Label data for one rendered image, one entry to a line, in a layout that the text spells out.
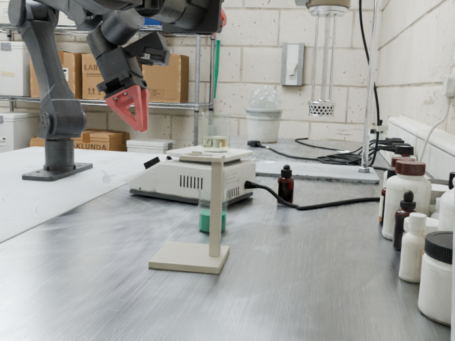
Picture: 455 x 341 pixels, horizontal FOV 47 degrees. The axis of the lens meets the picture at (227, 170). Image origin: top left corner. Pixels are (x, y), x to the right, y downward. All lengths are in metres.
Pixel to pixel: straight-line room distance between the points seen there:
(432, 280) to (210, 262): 0.23
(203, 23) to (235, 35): 2.55
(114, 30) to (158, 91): 2.13
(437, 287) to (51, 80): 0.90
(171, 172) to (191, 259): 0.33
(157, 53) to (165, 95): 2.11
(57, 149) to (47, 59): 0.20
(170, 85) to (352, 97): 1.11
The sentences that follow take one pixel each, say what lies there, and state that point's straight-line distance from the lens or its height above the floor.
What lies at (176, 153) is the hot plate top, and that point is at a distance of 0.90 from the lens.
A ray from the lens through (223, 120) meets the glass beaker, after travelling 0.88.
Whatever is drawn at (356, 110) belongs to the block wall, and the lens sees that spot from 3.31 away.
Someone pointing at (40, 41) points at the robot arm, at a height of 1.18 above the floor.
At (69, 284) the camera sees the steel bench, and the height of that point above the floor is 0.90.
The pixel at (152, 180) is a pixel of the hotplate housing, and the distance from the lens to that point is 0.93.
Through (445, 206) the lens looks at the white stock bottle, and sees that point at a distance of 0.58.
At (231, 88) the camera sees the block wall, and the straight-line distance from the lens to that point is 3.35.
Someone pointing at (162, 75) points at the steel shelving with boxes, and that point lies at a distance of 3.09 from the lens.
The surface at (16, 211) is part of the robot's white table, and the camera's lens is 0.87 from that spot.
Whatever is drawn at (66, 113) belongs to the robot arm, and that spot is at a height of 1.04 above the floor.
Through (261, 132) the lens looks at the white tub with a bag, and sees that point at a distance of 1.91.
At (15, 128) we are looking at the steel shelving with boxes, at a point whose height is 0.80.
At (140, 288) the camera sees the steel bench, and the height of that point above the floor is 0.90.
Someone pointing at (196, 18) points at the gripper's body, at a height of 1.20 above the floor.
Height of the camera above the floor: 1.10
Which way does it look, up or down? 9 degrees down
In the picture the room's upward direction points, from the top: 2 degrees clockwise
